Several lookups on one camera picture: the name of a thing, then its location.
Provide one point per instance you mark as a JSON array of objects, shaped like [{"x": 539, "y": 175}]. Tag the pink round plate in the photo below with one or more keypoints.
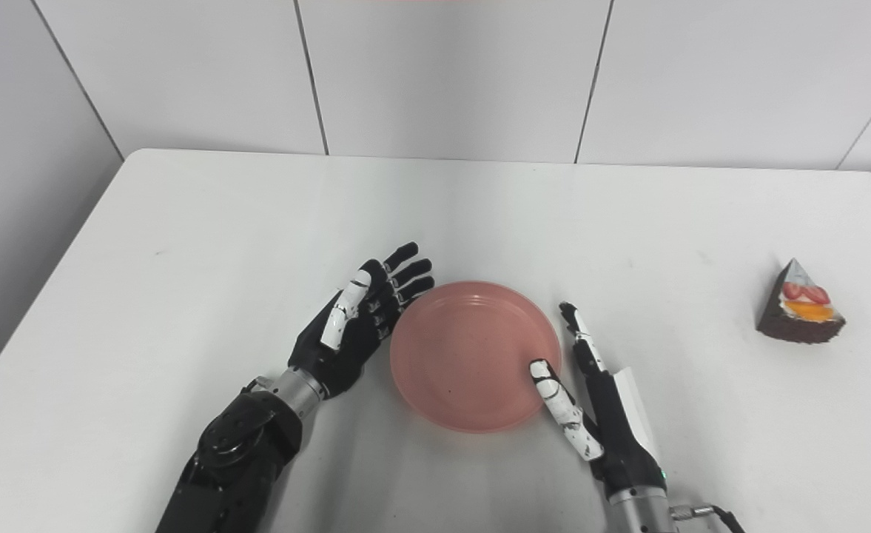
[{"x": 465, "y": 355}]

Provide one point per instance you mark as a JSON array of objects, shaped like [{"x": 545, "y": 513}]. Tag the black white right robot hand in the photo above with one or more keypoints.
[{"x": 620, "y": 437}]

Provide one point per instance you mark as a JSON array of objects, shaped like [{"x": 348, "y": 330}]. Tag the chocolate cake slice with fruit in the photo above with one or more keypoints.
[{"x": 787, "y": 322}]

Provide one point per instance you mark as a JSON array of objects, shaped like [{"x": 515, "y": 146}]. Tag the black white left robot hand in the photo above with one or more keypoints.
[{"x": 354, "y": 340}]

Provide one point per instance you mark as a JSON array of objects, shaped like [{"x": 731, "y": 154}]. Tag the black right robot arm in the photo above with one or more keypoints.
[{"x": 639, "y": 514}]

